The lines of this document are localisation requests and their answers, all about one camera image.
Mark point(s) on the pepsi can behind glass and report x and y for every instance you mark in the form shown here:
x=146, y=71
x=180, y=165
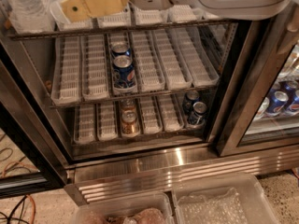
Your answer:
x=277, y=100
x=292, y=90

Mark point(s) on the top wire shelf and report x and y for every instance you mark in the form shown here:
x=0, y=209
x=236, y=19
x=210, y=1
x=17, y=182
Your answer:
x=111, y=30

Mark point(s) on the clear tray middle far left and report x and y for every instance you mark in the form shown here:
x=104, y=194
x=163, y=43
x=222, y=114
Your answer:
x=66, y=86

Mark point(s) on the clear tray middle far right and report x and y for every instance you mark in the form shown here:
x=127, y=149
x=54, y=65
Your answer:
x=190, y=46

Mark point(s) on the dark blue can rear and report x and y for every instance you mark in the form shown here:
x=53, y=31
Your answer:
x=190, y=98

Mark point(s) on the dark blue can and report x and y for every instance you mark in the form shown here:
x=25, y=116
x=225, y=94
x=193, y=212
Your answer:
x=190, y=98
x=197, y=114

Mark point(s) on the clear bin with bubble wrap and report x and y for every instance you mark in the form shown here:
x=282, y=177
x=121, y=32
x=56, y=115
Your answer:
x=225, y=199

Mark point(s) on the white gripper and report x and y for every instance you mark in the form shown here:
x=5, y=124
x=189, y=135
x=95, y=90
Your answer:
x=82, y=10

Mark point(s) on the white can behind glass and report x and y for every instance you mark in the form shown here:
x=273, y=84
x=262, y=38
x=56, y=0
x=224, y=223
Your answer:
x=262, y=109

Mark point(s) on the blue Pepsi can rear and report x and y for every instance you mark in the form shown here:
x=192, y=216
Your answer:
x=119, y=49

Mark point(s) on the closed glass fridge door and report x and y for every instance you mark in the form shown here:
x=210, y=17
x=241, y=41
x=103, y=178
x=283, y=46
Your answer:
x=278, y=41

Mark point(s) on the stainless fridge bottom grille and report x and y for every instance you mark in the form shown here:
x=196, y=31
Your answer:
x=160, y=171

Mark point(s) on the clear bin with brown items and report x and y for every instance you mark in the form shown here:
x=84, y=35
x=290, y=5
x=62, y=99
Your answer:
x=144, y=208

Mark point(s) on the clear tray holding Pepsi cans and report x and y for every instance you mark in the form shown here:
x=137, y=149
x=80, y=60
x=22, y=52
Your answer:
x=120, y=37

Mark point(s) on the wire shelf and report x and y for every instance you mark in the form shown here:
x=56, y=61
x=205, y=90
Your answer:
x=145, y=141
x=111, y=30
x=130, y=96

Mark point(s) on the clear plastic water bottle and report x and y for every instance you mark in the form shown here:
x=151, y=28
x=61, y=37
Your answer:
x=30, y=16

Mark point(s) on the blue Pepsi can front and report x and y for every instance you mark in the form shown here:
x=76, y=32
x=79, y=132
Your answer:
x=123, y=72

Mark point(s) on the open fridge door left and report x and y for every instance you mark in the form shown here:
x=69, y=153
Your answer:
x=23, y=126

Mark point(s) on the brown soda can front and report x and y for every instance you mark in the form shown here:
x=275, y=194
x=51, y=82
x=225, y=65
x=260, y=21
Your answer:
x=129, y=125

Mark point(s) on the brown soda can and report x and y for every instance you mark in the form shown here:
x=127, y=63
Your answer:
x=129, y=125
x=128, y=104

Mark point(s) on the bottom wire shelf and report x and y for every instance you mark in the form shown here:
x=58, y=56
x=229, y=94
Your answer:
x=145, y=141

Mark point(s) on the dark blue can front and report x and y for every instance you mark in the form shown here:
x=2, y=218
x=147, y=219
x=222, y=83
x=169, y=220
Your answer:
x=197, y=114

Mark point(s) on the brown soda can rear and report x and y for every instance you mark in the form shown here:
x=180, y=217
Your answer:
x=128, y=104

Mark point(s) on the blue pepsi can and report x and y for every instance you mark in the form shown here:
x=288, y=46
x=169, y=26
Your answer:
x=123, y=72
x=119, y=49

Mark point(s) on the middle wire shelf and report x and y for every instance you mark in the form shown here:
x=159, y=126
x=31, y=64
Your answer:
x=130, y=96

